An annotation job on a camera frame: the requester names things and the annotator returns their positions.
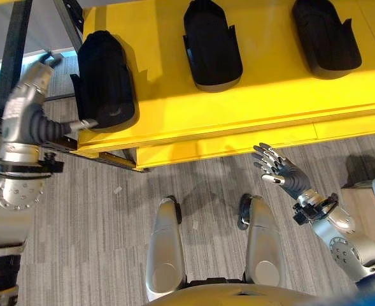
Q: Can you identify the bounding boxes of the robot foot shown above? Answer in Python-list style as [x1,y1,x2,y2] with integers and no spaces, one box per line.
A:
[165,195,183,224]
[237,193,255,231]

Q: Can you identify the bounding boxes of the black metal shelf frame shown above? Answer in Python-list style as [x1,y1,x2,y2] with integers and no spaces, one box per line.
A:
[0,0,150,173]

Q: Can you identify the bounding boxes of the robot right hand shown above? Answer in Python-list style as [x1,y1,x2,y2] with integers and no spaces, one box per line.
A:
[251,142,313,200]

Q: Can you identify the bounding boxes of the yellow shelf board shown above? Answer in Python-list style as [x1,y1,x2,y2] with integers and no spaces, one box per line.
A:
[70,0,375,172]

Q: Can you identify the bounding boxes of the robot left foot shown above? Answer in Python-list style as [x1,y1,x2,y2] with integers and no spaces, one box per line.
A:
[165,195,183,224]

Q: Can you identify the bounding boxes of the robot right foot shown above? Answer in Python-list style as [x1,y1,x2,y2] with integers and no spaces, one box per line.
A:
[237,193,255,231]

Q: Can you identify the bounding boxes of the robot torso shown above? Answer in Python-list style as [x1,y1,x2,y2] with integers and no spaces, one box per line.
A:
[145,276,360,306]

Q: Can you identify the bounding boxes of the black sole-shaped part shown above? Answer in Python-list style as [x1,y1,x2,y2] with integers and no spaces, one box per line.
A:
[182,0,244,94]
[69,30,141,133]
[291,0,364,80]

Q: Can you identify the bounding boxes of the robot right leg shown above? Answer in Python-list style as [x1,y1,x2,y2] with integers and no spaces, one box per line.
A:
[243,194,290,286]

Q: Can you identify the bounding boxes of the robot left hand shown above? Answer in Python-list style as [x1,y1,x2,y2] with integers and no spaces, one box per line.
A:
[0,51,101,162]

